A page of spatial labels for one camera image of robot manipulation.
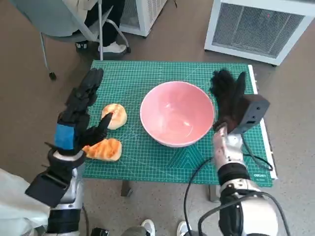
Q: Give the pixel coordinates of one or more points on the grey table leg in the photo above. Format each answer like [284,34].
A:
[214,194]
[127,189]

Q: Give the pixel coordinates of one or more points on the round pale bread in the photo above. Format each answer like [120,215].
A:
[119,114]

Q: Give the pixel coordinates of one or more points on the black gloved right hand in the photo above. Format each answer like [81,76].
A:
[229,103]

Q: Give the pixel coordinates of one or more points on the pink bowl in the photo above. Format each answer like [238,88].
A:
[177,115]

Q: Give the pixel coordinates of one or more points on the grey chair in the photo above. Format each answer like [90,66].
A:
[56,22]

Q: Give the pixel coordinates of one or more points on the long orange toasted bread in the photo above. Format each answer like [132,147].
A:
[105,150]

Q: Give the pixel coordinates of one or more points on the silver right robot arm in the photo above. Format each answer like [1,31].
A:
[231,152]

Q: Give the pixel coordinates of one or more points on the green cutting mat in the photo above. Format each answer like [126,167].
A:
[147,159]

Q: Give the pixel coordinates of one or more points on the large white mesh cabinet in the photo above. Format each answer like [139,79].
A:
[258,29]

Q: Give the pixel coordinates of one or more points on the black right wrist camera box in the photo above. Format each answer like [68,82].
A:
[253,110]

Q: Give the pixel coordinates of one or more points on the white shoe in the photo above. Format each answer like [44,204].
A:
[183,228]
[148,227]

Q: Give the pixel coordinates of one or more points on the small white mesh cabinet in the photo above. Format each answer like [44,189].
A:
[145,17]

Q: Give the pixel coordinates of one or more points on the black left hand blue tape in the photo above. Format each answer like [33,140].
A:
[78,105]

